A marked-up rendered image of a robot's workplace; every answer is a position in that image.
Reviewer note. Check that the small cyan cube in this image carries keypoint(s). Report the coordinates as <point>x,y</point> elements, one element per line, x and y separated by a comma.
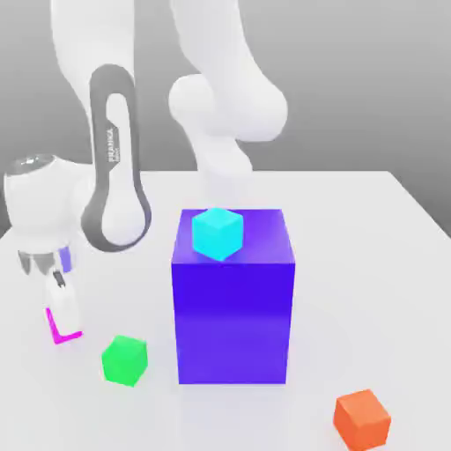
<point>217,233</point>

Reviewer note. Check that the large blue box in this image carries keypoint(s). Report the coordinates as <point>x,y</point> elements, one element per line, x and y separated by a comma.
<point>232,317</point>

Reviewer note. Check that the small magenta cube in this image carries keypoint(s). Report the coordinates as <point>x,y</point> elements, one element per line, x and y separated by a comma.
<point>56,334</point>

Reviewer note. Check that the small green cube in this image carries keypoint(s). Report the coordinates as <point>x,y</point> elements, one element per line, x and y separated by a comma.
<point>124,360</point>

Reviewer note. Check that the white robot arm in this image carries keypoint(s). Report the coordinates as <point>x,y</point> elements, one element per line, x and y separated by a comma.
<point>225,88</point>

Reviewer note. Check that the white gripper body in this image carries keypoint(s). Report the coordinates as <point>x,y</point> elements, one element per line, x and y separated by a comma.
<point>63,306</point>

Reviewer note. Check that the small orange cube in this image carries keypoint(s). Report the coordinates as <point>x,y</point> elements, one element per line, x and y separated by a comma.
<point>362,420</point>

